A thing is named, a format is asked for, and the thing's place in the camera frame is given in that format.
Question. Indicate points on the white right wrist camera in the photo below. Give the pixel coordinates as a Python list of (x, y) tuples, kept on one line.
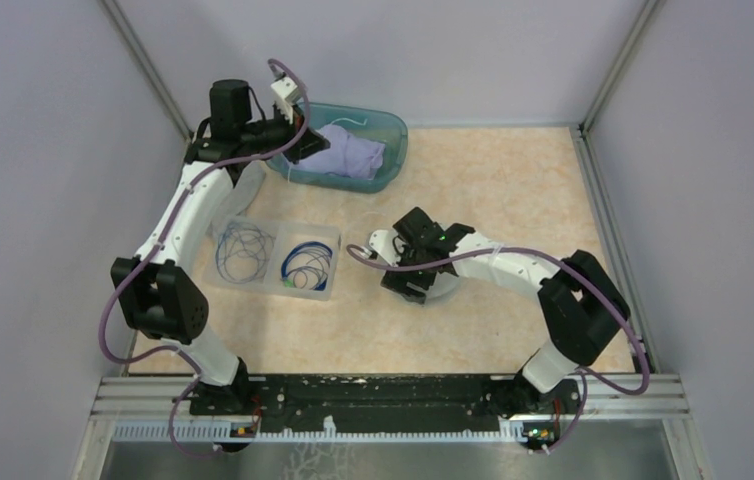
[(380, 245)]

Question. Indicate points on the teal plastic basin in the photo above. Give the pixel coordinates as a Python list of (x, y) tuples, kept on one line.
[(375, 125)]

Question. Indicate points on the blue cable coil green connector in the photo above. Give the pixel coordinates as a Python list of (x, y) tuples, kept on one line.
[(307, 266)]

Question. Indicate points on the lavender cloth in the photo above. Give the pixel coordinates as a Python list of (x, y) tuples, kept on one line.
[(347, 156)]

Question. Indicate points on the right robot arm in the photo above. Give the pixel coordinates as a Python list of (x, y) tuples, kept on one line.
[(582, 308)]

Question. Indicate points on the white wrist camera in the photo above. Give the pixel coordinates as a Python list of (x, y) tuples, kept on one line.
[(286, 95), (380, 245)]

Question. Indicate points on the white slotted cable duct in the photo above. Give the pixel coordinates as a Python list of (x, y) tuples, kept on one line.
[(197, 431)]

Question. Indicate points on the clear plastic divided tray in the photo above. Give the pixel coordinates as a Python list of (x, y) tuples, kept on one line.
[(283, 258)]

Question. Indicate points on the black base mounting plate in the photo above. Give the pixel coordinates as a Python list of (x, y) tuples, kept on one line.
[(383, 404)]

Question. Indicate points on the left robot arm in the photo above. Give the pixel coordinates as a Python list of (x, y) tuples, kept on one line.
[(153, 288)]

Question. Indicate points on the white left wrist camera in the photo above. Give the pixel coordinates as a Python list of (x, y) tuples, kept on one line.
[(286, 95)]

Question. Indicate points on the white perforated cable spool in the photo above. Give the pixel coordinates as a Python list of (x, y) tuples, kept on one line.
[(445, 284)]

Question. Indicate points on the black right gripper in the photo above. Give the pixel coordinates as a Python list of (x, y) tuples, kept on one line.
[(398, 279)]

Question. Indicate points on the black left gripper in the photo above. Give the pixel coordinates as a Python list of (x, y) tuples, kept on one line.
[(308, 144)]

